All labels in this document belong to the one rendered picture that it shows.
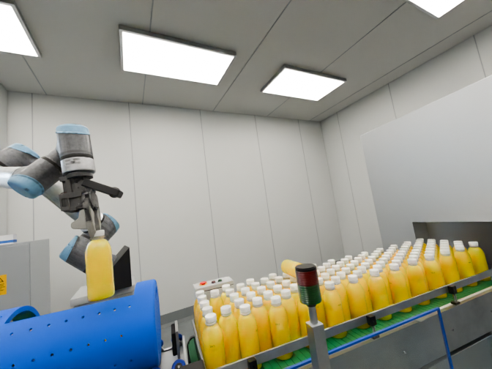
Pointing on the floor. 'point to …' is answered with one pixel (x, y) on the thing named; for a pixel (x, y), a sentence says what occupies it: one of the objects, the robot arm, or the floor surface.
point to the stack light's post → (318, 345)
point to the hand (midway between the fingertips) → (97, 233)
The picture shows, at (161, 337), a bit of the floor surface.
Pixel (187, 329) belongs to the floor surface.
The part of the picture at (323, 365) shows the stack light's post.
